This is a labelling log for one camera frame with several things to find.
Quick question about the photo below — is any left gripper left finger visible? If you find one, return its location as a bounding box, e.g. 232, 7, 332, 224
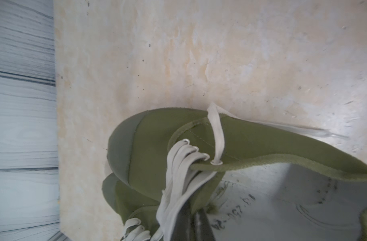
170, 202, 193, 241

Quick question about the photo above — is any olive green shoe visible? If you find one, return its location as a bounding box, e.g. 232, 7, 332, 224
107, 104, 367, 241
102, 173, 163, 241

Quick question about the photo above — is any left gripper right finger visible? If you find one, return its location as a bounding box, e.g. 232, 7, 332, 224
193, 208, 216, 241

